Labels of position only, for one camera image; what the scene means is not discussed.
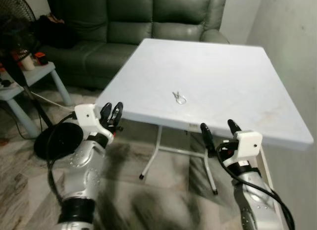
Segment silver keys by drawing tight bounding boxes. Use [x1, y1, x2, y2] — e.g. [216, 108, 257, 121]
[171, 91, 188, 105]

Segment black standing fan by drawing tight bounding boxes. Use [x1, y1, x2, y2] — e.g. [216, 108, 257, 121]
[0, 0, 84, 162]

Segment white folding table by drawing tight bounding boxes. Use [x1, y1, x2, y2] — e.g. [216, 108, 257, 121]
[94, 38, 315, 196]

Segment light blue side table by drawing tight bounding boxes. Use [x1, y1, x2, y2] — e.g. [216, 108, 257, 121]
[0, 61, 73, 139]

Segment orange and black gadget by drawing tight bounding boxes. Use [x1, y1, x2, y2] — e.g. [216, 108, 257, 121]
[33, 51, 49, 66]

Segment dark green leather sofa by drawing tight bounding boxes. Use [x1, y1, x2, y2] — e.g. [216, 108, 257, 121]
[37, 0, 230, 90]

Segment beige cup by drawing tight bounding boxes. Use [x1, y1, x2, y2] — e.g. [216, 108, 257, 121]
[19, 51, 36, 71]

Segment black bag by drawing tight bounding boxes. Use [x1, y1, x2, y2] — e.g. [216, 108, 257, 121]
[35, 14, 78, 49]

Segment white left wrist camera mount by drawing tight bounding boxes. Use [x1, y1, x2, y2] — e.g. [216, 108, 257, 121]
[74, 104, 115, 137]

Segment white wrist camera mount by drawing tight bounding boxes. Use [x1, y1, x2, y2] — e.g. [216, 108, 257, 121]
[74, 104, 115, 137]
[232, 131, 262, 165]

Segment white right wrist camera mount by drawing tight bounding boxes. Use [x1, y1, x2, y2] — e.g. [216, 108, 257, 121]
[232, 131, 262, 165]

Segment white floor cable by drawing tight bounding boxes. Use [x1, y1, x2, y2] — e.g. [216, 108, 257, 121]
[30, 91, 76, 111]

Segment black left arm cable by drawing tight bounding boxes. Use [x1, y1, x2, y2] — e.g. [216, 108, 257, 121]
[47, 113, 78, 206]

